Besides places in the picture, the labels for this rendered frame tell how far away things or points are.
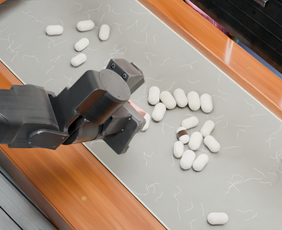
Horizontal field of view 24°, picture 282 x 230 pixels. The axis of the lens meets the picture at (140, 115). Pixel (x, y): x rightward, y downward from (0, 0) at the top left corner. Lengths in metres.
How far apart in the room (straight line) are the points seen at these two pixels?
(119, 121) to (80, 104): 0.11
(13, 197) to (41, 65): 0.26
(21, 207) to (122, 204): 0.21
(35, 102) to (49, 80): 0.35
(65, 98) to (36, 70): 0.35
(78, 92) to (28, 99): 0.07
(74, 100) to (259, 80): 0.44
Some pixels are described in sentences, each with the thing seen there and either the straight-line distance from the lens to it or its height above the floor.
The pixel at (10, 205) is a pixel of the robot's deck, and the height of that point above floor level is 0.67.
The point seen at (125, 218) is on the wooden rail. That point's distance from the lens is 1.09.
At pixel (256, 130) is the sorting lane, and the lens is 1.22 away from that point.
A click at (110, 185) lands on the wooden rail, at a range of 1.12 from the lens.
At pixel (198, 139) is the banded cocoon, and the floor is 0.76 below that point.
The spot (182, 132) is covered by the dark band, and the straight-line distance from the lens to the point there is 1.17.
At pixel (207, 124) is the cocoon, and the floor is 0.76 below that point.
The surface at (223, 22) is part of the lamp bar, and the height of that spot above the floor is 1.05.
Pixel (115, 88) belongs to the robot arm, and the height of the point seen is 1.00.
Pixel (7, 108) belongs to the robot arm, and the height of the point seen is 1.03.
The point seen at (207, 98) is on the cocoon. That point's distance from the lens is 1.21.
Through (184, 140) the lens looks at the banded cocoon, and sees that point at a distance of 1.17.
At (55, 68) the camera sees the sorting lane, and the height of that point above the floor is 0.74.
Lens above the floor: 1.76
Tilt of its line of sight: 57 degrees down
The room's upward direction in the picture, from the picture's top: straight up
